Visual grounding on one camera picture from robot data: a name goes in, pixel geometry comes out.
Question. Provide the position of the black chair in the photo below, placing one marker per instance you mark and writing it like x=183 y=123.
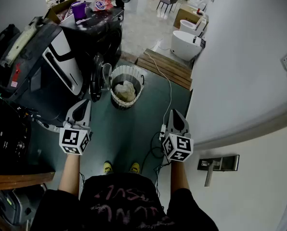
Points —
x=170 y=1

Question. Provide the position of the white pedestal cabinet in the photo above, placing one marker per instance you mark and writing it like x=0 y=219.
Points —
x=139 y=0

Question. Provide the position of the beige clothes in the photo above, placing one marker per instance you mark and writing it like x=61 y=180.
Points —
x=125 y=91

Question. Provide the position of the black washing machine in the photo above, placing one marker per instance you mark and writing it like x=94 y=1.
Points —
x=97 y=35

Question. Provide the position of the person's black printed shirt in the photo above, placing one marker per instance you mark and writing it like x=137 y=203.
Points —
x=121 y=201

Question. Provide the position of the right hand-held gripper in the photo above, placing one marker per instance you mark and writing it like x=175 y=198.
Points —
x=178 y=147

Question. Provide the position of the white power strip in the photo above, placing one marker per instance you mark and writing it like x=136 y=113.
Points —
x=162 y=132

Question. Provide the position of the person's right forearm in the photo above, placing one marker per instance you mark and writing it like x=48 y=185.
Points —
x=179 y=177

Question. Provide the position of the brown cardboard box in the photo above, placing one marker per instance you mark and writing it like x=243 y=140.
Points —
x=184 y=14

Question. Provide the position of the white toilet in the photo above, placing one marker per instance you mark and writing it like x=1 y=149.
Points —
x=189 y=25

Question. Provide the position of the white woven laundry basket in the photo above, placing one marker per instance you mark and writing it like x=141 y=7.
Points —
x=127 y=70

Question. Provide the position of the wooden slat platform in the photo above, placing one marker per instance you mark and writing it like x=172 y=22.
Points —
x=172 y=71

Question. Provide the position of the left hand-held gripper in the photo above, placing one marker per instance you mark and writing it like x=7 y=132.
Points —
x=73 y=139

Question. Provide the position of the person's yellow shoe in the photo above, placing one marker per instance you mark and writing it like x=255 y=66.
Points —
x=134 y=168
x=108 y=168

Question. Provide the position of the person's left yellow shoe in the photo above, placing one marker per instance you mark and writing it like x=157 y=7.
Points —
x=108 y=168

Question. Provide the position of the open cardboard box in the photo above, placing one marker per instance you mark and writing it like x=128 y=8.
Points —
x=54 y=13

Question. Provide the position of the person's left forearm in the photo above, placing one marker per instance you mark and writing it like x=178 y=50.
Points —
x=70 y=174

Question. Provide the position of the pink detergent bag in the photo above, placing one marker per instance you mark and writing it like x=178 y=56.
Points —
x=101 y=3

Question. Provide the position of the wooden table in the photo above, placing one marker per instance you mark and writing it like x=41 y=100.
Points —
x=18 y=179

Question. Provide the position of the person's right yellow shoe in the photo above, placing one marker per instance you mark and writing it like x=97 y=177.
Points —
x=134 y=168

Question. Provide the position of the purple detergent jug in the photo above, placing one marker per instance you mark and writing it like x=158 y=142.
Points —
x=78 y=11

